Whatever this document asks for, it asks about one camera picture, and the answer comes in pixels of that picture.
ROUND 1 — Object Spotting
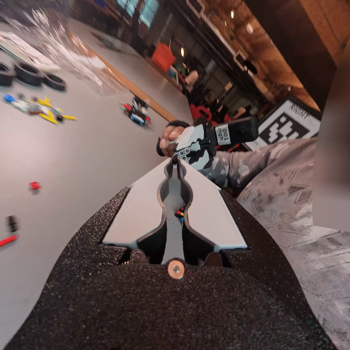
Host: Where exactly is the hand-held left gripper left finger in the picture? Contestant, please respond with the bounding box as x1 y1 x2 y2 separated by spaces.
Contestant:
102 158 174 249

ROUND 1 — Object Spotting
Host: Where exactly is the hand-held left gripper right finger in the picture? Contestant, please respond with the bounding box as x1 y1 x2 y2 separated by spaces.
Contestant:
177 158 248 252

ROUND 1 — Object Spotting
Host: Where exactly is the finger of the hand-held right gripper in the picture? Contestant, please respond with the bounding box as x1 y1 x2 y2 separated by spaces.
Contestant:
189 148 214 169
169 125 205 150

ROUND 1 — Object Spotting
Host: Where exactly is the grey toy brick assembly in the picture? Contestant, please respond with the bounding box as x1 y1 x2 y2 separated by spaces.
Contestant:
174 205 187 226

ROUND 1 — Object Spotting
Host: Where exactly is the pile of small toy pins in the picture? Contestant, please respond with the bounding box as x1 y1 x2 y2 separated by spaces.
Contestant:
0 215 21 248

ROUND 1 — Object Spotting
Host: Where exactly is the person's right forearm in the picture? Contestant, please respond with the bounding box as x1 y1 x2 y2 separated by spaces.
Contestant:
199 137 318 193

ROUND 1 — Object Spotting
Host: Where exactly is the grey desk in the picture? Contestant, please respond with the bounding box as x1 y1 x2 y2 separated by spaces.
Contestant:
0 19 193 342

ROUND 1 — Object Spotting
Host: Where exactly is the person's right hand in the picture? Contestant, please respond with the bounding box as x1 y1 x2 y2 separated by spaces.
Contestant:
159 124 189 158

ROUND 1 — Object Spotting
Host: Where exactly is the red chair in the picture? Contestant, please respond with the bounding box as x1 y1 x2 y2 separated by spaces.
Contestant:
189 103 233 123

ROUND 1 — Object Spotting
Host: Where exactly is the black white marker board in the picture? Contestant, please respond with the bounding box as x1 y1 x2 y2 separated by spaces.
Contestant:
246 96 322 151

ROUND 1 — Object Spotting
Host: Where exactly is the black red toy assembly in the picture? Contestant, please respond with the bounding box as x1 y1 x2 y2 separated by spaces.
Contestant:
120 95 153 127

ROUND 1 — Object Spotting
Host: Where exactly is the person's grey sweatshirt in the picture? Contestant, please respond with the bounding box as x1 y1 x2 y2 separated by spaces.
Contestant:
236 164 350 350

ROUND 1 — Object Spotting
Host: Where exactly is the orange box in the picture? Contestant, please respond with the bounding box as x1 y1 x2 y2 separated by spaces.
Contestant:
151 42 176 73

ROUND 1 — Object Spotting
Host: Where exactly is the clear plastic bag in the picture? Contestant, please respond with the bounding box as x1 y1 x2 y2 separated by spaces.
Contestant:
16 8 125 95

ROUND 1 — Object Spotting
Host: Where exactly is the pile of mixed toy parts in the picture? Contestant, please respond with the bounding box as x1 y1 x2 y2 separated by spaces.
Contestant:
1 92 77 125

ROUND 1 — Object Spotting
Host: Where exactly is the black toy tire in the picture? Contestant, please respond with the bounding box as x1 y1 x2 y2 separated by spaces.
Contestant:
14 62 44 87
42 72 67 92
0 61 15 87

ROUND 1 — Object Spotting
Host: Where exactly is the sticker sheet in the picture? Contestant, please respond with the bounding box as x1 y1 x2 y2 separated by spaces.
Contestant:
0 30 61 71

